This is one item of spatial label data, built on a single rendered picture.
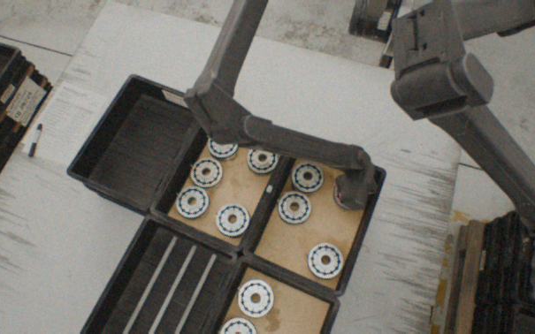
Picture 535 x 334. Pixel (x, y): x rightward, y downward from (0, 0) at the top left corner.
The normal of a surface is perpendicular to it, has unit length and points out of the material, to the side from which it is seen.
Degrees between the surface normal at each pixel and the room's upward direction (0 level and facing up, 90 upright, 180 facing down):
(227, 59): 47
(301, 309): 0
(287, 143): 51
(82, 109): 0
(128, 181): 0
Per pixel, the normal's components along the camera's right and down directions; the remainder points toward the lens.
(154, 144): -0.04, -0.37
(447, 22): 0.56, -0.11
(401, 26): -0.83, -0.06
